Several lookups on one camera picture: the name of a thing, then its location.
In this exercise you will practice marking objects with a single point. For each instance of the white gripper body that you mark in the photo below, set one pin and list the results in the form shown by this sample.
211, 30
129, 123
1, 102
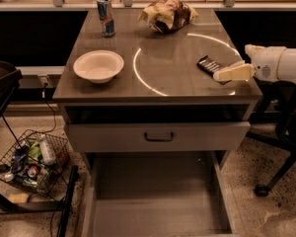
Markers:
265, 64

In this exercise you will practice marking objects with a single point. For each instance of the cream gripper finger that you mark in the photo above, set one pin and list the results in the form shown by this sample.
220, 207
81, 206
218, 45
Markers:
238, 73
236, 64

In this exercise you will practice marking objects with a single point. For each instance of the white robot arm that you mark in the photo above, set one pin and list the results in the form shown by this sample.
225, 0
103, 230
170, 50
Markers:
287, 66

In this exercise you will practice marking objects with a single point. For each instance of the white paper bowl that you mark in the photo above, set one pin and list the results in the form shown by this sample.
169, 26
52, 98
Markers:
98, 66

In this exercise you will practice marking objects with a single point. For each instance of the black office chair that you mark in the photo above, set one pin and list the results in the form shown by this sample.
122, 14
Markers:
278, 105

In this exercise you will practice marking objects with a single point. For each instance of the crumpled chip bag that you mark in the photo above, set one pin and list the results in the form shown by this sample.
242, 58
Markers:
166, 16

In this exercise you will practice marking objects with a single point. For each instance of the grey counter cabinet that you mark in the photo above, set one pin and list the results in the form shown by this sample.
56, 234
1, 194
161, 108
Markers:
160, 81

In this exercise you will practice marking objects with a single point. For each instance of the grey upper drawer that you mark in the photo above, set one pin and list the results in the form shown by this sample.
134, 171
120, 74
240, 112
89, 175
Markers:
199, 136

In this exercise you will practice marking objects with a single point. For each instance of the blue silver energy drink can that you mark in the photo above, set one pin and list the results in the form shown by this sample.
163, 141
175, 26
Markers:
106, 17

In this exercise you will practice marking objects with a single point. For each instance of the open lower drawer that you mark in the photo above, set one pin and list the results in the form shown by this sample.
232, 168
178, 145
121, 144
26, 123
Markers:
157, 195

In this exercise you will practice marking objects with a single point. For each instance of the clear plastic bottle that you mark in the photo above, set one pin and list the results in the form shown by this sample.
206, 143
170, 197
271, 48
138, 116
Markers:
47, 152

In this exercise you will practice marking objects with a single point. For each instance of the red soda can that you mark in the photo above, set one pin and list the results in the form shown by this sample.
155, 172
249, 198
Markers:
33, 171

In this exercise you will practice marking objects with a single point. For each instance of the black rolling cart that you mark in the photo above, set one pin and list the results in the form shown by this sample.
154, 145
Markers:
9, 83

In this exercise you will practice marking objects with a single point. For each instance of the yellow sponge block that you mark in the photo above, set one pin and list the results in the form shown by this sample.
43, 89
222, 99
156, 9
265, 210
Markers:
18, 198

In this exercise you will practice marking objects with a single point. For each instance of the black drawer handle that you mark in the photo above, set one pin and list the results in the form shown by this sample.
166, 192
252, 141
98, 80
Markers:
151, 137

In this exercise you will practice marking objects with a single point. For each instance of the black wire basket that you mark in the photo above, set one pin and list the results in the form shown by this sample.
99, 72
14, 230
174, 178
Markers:
25, 152

